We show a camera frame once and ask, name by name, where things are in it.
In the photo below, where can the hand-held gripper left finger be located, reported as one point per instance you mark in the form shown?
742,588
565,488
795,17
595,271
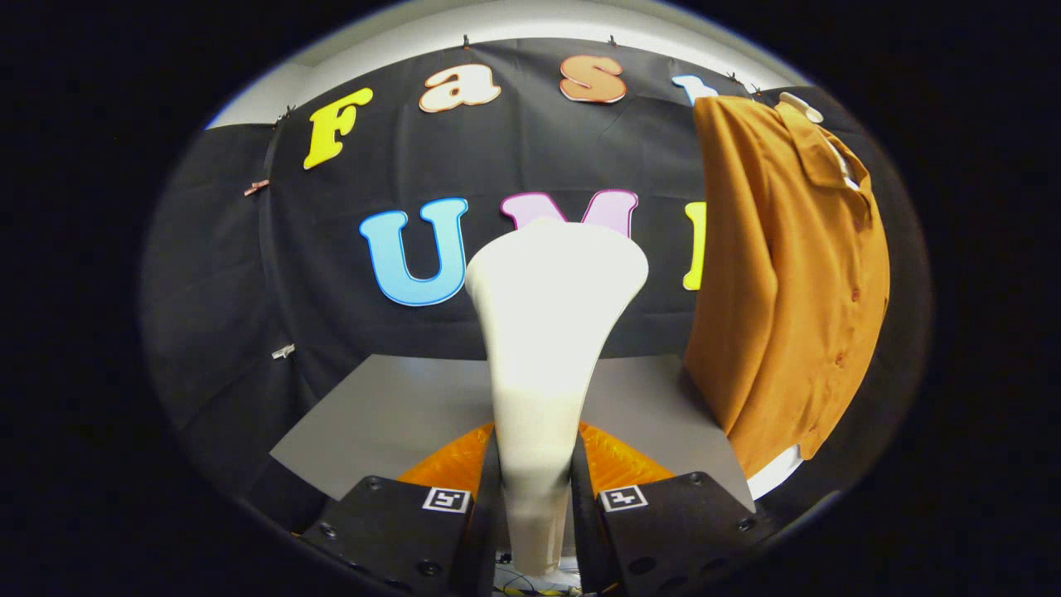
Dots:
489,518

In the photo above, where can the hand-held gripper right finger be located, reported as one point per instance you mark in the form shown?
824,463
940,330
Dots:
584,518

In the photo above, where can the white garment steamer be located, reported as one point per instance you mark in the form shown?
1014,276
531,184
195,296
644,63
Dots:
547,332

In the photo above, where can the orange-brown button shirt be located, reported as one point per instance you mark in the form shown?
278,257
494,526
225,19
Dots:
787,290

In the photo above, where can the silver metal clip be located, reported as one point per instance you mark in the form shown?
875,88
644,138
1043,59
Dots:
283,351

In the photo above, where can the black backdrop cloth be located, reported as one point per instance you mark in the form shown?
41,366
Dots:
232,290

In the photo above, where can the copper clip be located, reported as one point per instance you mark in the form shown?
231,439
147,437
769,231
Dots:
257,187

